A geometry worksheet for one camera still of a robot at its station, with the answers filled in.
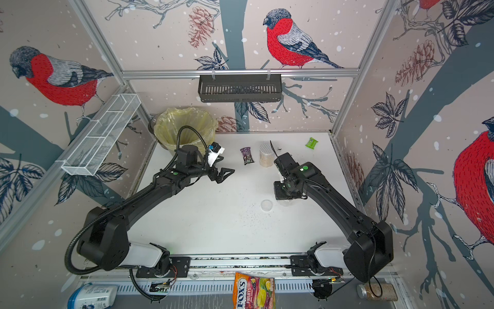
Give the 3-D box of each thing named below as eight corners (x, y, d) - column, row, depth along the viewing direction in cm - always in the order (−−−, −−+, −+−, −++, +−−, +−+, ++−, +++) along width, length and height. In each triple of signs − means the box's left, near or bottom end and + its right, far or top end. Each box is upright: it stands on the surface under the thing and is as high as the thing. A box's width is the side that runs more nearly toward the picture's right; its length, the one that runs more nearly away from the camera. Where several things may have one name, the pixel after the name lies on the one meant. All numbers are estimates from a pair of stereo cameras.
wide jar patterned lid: (259, 167, 108) (260, 154, 99) (259, 155, 114) (259, 141, 104) (272, 167, 108) (274, 154, 99) (271, 155, 114) (273, 141, 104)
